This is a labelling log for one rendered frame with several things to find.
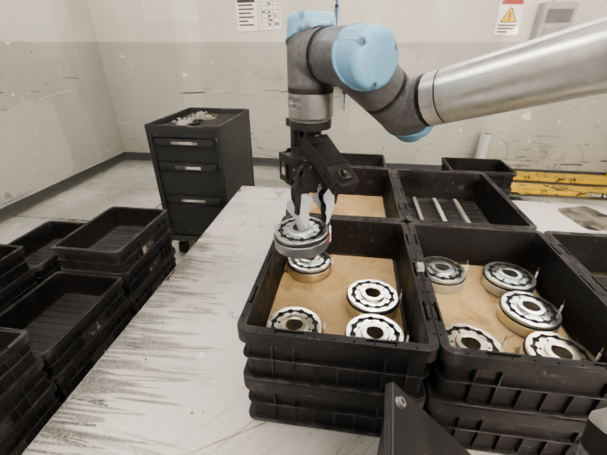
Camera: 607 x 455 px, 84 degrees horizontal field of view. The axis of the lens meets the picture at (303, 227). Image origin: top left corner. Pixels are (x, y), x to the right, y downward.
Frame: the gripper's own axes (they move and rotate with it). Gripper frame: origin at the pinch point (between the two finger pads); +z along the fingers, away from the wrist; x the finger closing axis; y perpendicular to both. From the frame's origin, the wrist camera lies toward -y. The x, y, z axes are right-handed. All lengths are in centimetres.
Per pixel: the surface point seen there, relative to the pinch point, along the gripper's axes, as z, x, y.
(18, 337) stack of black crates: 40, 61, 54
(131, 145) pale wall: 81, -27, 426
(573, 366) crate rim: 6.5, -12.3, -41.0
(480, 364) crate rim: 7.8, -3.7, -33.4
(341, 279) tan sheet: 16.4, -8.2, 0.7
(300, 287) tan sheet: 16.3, 1.3, 3.7
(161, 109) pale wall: 36, -64, 392
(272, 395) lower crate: 22.1, 17.8, -12.0
